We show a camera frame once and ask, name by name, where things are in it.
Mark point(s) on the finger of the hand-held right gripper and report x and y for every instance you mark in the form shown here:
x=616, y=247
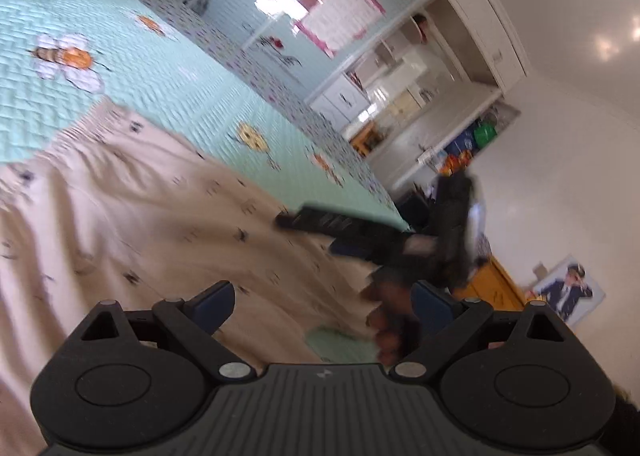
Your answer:
x=320, y=222

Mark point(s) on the green bee print bed cover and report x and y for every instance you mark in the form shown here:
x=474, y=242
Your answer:
x=150, y=86

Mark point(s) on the cream smiley print pants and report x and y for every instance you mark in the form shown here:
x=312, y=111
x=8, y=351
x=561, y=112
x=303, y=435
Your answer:
x=150, y=216

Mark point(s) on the person's right hand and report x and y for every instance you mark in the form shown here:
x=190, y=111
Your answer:
x=387, y=316

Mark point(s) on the wall socket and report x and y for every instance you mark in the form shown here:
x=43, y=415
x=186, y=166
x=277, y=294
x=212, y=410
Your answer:
x=539, y=269

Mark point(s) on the colourful hanging bags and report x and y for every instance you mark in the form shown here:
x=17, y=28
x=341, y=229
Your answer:
x=472, y=144

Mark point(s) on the pink bordered poster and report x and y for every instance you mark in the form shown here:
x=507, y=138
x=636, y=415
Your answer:
x=340, y=14

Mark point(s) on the wooden chair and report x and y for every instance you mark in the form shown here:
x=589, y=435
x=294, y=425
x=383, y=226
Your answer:
x=370, y=139

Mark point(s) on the wooden dresser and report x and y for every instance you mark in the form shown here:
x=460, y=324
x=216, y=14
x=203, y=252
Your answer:
x=495, y=283

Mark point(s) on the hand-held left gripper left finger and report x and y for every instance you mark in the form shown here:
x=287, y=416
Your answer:
x=215, y=303

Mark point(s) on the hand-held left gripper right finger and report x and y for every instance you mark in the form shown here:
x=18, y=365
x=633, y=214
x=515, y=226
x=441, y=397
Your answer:
x=430, y=308

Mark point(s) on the white drawer unit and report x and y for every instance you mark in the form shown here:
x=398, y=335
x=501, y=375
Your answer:
x=340, y=99

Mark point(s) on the child portrait photo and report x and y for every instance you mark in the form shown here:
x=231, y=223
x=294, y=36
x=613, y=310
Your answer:
x=570, y=293

